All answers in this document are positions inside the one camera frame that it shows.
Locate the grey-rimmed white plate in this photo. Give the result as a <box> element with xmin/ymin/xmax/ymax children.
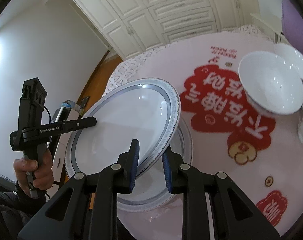
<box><xmin>65</xmin><ymin>78</ymin><xmax>181</xmax><ymax>177</ymax></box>

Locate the person's left hand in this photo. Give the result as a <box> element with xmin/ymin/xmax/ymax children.
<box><xmin>13</xmin><ymin>149</ymin><xmax>54</xmax><ymax>197</ymax></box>

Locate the heart-patterned bed sheet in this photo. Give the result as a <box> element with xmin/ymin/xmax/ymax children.
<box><xmin>102</xmin><ymin>24</ymin><xmax>273</xmax><ymax>97</ymax></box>

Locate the pink printed tablecloth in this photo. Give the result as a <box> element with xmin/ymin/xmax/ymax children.
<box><xmin>133</xmin><ymin>32</ymin><xmax>303</xmax><ymax>239</ymax></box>

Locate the white built-in wardrobe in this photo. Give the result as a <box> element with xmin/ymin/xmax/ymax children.
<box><xmin>73</xmin><ymin>0</ymin><xmax>259</xmax><ymax>60</ymax></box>

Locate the white bedside table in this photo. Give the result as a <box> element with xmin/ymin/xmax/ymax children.
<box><xmin>250</xmin><ymin>13</ymin><xmax>289</xmax><ymax>44</ymax></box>

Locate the purple floral quilt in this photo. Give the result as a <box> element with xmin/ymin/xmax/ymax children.
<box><xmin>282</xmin><ymin>0</ymin><xmax>303</xmax><ymax>54</ymax></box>

